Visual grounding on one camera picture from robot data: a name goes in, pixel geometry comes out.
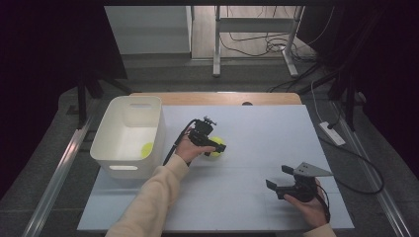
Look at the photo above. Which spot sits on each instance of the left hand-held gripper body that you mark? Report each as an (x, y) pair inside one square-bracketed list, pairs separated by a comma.
[(201, 132)]

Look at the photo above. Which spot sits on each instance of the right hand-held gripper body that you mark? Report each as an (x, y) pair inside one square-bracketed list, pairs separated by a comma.
[(303, 188)]

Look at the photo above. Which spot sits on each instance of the yellow tennis ball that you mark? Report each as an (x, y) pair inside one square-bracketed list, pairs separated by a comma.
[(147, 150), (217, 141)]

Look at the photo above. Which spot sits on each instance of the white plastic basket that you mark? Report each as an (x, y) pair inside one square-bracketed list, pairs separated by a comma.
[(131, 172)]

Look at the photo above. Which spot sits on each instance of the person's left hand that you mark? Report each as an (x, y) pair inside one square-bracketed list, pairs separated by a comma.
[(189, 150)]

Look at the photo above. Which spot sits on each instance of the person's right hand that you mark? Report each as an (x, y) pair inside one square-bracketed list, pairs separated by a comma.
[(309, 209)]

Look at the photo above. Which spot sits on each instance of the white table mat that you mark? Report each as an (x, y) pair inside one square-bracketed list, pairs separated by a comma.
[(250, 138)]

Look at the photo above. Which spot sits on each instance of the wooden table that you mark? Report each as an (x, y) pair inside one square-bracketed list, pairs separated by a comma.
[(214, 98)]

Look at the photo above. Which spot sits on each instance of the white power strip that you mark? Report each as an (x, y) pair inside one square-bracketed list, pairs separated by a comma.
[(332, 133)]

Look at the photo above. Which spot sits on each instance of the black stand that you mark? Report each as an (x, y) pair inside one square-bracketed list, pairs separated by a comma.
[(81, 105), (350, 98)]

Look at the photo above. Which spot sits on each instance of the white panel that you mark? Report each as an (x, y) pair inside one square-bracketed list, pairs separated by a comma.
[(148, 29)]

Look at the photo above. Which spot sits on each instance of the black curtain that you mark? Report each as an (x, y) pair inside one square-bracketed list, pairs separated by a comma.
[(388, 65), (39, 65)]

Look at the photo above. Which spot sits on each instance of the white metal desk frame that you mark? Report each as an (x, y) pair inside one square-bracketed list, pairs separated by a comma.
[(216, 49)]

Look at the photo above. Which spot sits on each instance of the metal floor rail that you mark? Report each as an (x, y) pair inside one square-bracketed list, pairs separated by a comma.
[(56, 177), (390, 205)]

